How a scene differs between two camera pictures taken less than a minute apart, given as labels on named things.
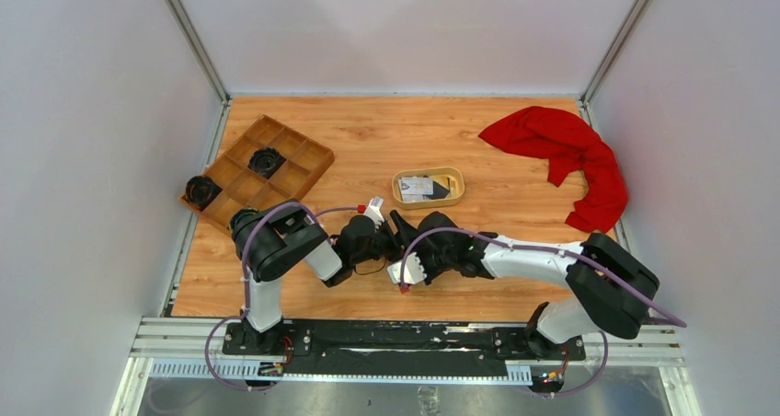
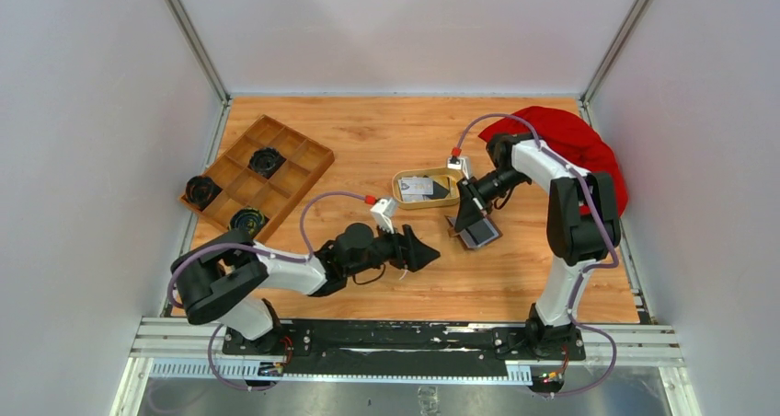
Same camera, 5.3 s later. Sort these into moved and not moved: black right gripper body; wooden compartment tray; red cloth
Moved: black right gripper body
Not moved: red cloth; wooden compartment tray
